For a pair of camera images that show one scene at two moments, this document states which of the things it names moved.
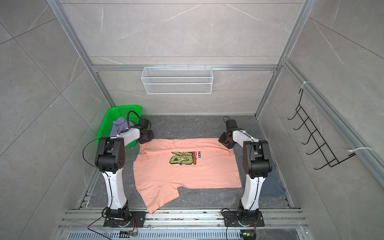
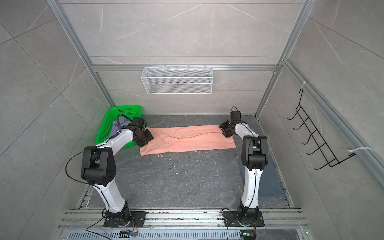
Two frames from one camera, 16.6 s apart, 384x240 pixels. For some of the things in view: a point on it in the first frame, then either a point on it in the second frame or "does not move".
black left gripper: (152, 136) does not move
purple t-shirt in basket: (118, 125) does not move
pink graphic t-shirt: (161, 166) → (175, 140)
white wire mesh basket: (178, 80) does not move
